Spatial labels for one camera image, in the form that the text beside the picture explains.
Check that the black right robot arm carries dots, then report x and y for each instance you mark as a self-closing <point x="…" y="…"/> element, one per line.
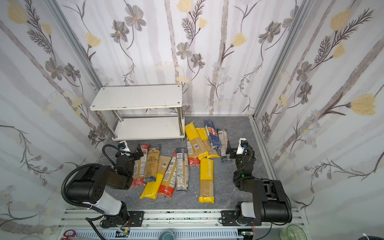
<point x="269" y="200"/>

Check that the yellow pastatime pack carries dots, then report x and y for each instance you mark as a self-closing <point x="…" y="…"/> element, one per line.
<point x="204" y="136"/>
<point x="206" y="181"/>

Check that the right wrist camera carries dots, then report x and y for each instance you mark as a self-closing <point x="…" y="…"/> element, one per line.
<point x="243" y="143"/>

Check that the yellow-top spaghetti pack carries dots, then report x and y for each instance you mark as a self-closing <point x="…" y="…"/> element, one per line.
<point x="196" y="141"/>

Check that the blue clear label spaghetti pack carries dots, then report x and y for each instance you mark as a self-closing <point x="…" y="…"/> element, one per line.
<point x="182" y="170"/>

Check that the green glass bowl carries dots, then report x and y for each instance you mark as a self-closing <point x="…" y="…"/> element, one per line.
<point x="293" y="232"/>

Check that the blue Barilla spaghetti pack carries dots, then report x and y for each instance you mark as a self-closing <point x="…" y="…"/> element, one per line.
<point x="212" y="134"/>

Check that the yellow Pastatime pack rear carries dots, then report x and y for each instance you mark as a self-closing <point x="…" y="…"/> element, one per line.
<point x="204" y="136"/>

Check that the red handled scissors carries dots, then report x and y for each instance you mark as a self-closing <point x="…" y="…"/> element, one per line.
<point x="69" y="235"/>

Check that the white two-tier shelf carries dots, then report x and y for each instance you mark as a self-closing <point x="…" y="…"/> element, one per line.
<point x="118" y="99"/>

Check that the dark blue-top spaghetti pack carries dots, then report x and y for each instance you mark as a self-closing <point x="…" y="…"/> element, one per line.
<point x="152" y="163"/>

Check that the yellow-end spaghetti pack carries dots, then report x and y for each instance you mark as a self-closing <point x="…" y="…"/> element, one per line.
<point x="151" y="189"/>

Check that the small red-end spaghetti pack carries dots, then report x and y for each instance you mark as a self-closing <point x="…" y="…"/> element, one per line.
<point x="192" y="158"/>

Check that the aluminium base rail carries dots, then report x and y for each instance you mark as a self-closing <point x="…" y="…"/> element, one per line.
<point x="203" y="224"/>

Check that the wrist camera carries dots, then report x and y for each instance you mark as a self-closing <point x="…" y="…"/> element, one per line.
<point x="243" y="143"/>
<point x="123" y="147"/>

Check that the clear blue-end spaghetti pack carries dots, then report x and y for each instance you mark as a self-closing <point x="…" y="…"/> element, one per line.
<point x="223" y="136"/>

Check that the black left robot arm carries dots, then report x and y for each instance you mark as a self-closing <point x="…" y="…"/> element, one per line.
<point x="85" y="185"/>

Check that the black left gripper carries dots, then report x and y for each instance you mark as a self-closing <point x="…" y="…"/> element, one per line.
<point x="134" y="154"/>

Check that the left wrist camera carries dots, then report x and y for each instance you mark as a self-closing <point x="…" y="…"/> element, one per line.
<point x="123" y="147"/>

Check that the yellow Pastatime pack front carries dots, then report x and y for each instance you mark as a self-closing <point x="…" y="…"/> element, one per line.
<point x="206" y="181"/>

